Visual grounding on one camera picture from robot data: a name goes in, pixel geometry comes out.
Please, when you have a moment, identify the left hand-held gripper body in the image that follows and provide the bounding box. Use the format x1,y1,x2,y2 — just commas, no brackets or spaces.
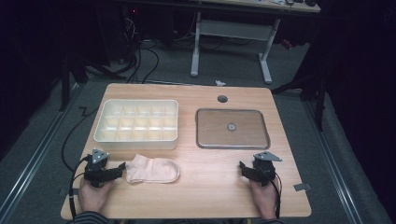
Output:
83,148,110,189

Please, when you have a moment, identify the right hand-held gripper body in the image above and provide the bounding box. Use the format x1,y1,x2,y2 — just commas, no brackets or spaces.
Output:
251,151,283,188

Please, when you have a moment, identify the pale pink sock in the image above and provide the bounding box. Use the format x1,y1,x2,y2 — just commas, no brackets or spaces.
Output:
124,153,181,185

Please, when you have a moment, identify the person's left hand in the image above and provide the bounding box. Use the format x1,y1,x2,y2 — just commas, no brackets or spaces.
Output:
78,178,115,215

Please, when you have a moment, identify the person's right hand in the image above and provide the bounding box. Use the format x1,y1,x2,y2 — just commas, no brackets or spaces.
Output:
248,176,281,220

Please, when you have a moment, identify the brown metal-rimmed tray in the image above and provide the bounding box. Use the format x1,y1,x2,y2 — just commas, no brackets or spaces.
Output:
195,107,271,150

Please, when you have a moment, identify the person's left striped sleeve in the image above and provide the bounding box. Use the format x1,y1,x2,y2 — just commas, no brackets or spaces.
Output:
73,210,110,224

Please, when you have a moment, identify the person's striped sleeve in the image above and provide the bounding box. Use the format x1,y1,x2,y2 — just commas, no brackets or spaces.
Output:
73,210,110,224
257,217,288,224

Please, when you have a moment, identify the cream divided storage box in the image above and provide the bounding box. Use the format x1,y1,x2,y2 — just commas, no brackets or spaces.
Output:
92,98,179,151

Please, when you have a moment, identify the person's right striped sleeve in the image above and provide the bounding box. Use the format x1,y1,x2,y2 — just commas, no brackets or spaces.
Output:
257,217,288,224

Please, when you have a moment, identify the dark metal stand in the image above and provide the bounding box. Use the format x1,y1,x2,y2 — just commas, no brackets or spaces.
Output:
271,69,330,133
58,54,90,112

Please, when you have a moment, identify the white-legged wooden desk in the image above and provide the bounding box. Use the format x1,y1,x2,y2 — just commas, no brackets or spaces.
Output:
190,0,321,85

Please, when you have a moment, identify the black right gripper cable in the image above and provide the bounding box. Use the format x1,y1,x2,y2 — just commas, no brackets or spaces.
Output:
260,167,283,219

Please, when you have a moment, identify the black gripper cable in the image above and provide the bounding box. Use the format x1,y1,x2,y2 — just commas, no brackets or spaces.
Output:
68,157,92,220
260,167,283,219

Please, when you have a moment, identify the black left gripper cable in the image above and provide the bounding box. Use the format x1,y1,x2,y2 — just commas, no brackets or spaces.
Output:
68,157,92,220

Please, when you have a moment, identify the black floor cable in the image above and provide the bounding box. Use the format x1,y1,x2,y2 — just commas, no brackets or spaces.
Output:
61,106,98,174

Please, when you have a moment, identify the metal floor rail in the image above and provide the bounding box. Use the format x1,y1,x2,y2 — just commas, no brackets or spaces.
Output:
303,99,364,224
0,83,82,220

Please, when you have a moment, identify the bundle of black floor cables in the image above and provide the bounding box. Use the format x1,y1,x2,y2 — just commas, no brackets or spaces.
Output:
118,18,161,85

